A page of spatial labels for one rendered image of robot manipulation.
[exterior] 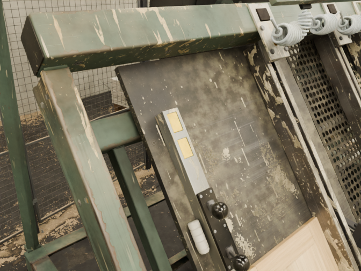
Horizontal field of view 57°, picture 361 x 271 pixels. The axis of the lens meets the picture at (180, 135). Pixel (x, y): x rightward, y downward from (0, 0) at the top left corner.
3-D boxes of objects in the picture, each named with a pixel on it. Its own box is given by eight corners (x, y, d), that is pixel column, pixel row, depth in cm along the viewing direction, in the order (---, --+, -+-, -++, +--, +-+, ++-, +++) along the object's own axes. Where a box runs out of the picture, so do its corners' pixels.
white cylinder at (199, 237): (185, 224, 82) (196, 255, 82) (191, 223, 80) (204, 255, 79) (193, 219, 84) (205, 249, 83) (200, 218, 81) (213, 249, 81)
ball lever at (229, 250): (224, 261, 82) (238, 278, 69) (218, 246, 82) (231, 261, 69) (238, 254, 82) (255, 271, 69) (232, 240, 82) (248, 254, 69)
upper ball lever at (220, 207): (206, 215, 83) (216, 223, 69) (200, 200, 83) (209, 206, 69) (219, 208, 83) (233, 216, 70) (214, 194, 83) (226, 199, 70)
